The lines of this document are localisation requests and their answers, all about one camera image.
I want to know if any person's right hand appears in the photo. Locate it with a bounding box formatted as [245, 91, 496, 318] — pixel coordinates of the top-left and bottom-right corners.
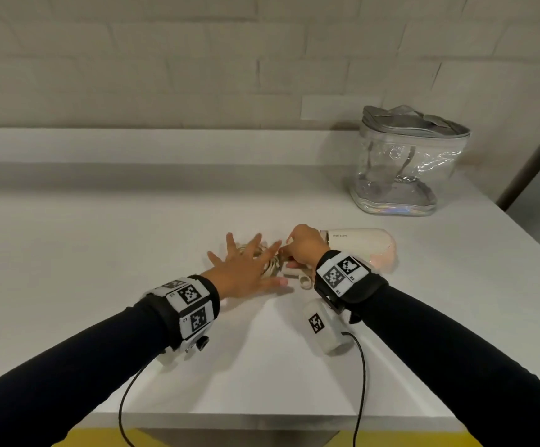
[279, 223, 331, 271]

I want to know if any person's left hand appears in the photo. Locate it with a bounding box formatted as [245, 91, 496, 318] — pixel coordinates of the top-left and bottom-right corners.
[200, 232, 294, 301]

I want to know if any beige power cord with plug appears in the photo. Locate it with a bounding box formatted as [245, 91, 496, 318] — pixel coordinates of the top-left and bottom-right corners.
[234, 242, 315, 290]

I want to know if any white pink hair dryer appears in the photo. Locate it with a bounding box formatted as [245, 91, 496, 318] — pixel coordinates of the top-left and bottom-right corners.
[318, 227, 399, 274]

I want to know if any clear plastic zip bag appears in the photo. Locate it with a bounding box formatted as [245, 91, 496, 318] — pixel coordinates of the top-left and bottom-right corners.
[349, 104, 471, 217]

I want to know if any person's left forearm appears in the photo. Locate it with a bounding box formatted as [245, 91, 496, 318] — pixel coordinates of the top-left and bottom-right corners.
[0, 297, 173, 447]

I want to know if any person's right forearm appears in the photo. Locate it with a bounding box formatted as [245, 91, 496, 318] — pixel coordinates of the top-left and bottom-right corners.
[358, 283, 540, 447]

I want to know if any black right wristband with markers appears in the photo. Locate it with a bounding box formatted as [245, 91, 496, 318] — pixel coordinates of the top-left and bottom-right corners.
[314, 250, 388, 315]

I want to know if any black wristband with markers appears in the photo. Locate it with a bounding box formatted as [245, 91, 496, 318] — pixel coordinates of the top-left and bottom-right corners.
[314, 250, 388, 315]
[141, 274, 221, 352]

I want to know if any black left wristband with markers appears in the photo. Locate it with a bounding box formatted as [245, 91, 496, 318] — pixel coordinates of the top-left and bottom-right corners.
[141, 274, 221, 352]

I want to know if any yellow grey base cabinet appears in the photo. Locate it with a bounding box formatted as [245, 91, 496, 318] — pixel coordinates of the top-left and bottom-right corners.
[64, 428, 471, 447]

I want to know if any grey metal pole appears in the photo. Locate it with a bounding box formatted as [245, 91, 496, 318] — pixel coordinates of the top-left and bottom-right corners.
[497, 109, 540, 211]

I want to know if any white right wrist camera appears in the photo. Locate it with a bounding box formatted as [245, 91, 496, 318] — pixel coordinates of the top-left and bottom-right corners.
[305, 297, 352, 355]

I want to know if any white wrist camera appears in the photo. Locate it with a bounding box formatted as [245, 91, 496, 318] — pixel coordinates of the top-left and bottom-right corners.
[156, 335, 210, 366]
[305, 297, 352, 355]

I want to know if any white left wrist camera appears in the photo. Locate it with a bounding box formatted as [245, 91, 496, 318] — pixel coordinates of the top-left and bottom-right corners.
[156, 335, 210, 366]

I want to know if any black right camera cable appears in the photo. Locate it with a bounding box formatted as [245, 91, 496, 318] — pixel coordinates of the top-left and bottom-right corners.
[342, 331, 367, 447]

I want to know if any black camera cable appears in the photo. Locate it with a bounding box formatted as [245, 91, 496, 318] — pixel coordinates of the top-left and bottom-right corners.
[342, 331, 367, 447]
[117, 358, 159, 447]

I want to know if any black left camera cable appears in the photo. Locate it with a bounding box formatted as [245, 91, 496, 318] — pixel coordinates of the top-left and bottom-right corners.
[117, 358, 159, 447]

